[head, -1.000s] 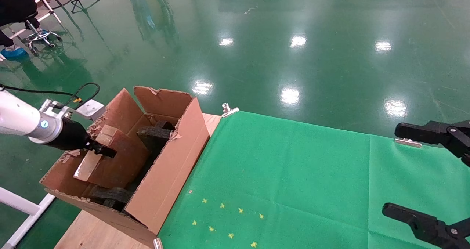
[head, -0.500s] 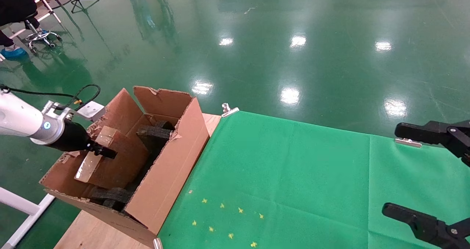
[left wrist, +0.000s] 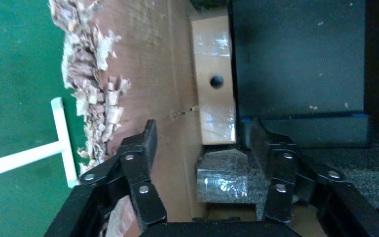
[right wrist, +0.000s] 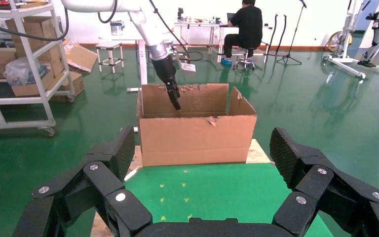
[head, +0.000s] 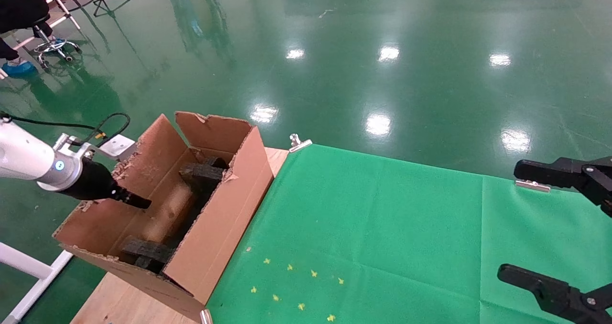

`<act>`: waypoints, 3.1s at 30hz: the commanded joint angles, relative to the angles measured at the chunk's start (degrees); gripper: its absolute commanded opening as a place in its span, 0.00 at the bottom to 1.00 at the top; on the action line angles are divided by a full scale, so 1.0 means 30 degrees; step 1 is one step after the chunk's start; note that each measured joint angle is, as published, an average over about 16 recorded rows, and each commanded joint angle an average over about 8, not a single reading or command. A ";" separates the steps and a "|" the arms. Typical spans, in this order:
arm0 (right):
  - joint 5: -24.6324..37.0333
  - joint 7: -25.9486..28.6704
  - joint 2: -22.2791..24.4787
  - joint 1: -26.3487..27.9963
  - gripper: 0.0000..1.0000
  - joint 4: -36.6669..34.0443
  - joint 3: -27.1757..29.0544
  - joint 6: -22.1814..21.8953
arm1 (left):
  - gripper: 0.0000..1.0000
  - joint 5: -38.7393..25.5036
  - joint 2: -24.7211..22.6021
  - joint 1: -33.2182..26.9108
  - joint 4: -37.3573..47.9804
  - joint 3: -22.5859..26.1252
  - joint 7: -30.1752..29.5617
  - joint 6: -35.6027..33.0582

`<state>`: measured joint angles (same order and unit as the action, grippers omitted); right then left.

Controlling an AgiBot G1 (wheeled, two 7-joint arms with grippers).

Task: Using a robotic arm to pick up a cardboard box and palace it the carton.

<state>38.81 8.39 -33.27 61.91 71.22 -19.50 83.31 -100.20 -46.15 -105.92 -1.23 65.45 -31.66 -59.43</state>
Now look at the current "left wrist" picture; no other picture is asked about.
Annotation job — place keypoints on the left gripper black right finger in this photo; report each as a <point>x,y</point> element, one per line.
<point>281,170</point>

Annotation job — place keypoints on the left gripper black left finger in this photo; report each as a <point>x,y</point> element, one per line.
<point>143,196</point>

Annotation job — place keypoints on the small brown cardboard box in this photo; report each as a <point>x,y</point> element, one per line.
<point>209,49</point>

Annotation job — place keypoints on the dark smooth rectangular block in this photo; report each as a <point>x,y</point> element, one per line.
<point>297,59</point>

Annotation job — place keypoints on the large open cardboard carton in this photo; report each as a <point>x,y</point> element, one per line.
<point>150,65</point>

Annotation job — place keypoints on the black foam padding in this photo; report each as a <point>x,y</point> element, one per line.
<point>372,170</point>

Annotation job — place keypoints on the white metal table frame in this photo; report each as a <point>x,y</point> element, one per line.
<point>60,130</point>

